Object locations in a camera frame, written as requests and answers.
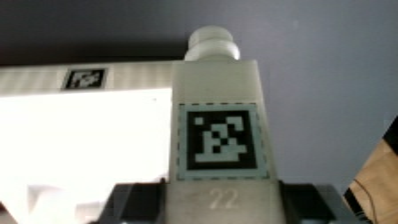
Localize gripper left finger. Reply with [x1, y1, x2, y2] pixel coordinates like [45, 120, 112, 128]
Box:
[87, 179, 167, 224]

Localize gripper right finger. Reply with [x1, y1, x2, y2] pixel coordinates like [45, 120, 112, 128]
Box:
[281, 183, 359, 224]

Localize white table leg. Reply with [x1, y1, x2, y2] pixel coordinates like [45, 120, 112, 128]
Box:
[166, 26, 286, 224]

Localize white square tabletop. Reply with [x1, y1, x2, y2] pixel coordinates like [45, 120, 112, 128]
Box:
[0, 62, 173, 224]

